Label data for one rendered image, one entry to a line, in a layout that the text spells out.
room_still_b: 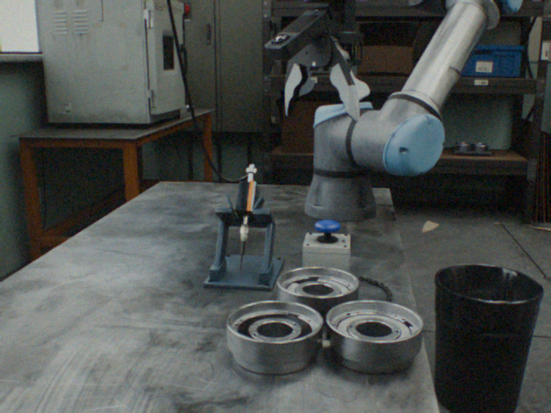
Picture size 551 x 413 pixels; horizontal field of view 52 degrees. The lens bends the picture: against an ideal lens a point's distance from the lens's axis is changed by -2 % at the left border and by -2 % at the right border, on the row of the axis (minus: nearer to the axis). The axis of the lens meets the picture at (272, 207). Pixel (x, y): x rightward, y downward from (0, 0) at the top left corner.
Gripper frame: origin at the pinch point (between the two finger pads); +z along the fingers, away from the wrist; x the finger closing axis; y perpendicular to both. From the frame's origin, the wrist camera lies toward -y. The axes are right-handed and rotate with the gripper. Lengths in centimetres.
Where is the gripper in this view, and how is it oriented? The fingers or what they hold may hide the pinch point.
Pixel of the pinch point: (317, 120)
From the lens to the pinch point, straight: 94.9
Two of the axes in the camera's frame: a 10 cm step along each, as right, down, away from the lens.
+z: 0.2, 9.7, 2.5
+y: 7.3, -1.8, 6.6
